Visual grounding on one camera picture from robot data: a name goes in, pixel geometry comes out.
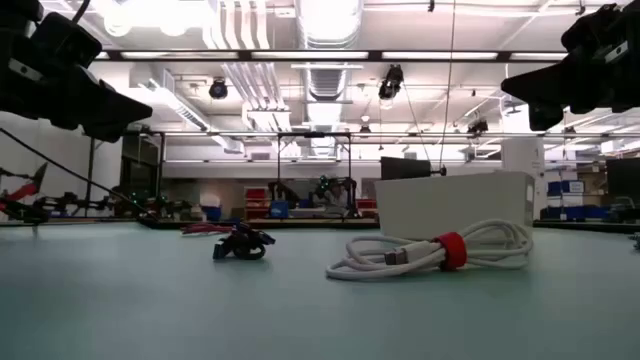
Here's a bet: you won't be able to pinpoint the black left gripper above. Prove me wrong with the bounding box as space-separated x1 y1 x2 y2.
0 0 154 144

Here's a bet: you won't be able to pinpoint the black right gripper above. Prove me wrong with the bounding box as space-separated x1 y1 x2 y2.
501 0 640 132

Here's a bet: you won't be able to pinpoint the white USB-C cable red strap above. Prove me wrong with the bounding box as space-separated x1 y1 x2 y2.
325 218 535 281

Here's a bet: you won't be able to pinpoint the blue storage bins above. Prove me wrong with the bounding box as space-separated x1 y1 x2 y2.
546 179 610 222

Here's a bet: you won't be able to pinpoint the red and black robot stand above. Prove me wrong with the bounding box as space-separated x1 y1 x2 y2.
0 162 50 225

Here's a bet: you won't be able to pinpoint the black monitor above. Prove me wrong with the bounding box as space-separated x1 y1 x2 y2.
380 156 433 181
606 157 640 202

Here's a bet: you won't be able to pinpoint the black ceiling spotlight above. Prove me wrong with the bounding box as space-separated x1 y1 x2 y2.
208 77 230 101
377 63 405 101

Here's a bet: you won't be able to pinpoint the white plastic bin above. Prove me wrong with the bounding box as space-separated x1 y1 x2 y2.
374 171 536 241

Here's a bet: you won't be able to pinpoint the red storage bins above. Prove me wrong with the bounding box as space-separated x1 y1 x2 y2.
243 186 270 220

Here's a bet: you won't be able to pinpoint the person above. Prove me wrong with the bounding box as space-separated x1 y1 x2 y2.
323 182 350 210

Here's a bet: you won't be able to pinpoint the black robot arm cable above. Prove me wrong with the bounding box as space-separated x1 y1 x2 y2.
0 127 159 222

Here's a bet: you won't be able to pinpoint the black metal frame rig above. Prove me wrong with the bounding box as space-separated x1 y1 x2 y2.
276 131 354 217

